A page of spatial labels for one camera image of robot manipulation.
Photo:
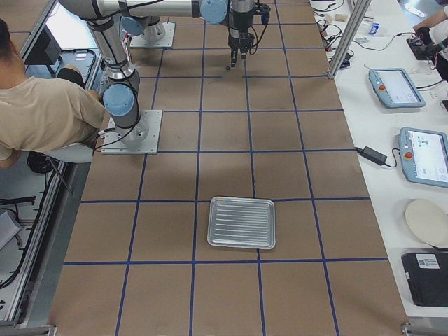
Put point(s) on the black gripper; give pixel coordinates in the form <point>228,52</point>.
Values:
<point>237,36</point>

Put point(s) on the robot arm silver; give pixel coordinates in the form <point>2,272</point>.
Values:
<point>106,19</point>
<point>227,8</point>

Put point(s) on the silver metal tray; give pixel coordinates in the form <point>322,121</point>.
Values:
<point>238,222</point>

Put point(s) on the second person gloved hand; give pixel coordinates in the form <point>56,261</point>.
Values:
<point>423,33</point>

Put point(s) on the far teach pendant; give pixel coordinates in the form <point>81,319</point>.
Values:
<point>395,89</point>

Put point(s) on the teach pendant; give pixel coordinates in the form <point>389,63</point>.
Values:
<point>395,89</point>
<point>423,156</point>

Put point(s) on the black power adapter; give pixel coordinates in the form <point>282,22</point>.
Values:
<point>372,155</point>

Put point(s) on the white stool seat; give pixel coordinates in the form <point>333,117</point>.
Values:
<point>74,153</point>

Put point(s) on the near teach pendant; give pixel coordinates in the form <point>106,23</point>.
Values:
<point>423,156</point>

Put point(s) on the seated person beige shirt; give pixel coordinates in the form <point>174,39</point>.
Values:
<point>39,114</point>

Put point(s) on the white round plate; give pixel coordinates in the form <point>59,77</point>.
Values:
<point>428,222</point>

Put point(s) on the black laptop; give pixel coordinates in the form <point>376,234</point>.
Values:
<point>426,275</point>

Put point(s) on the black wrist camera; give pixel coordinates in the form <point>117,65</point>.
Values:
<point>263,10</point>

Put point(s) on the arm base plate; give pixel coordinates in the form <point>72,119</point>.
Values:
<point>157,36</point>
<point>143,139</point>

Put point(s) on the aluminium frame post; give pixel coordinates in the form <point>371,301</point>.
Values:
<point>352,26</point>

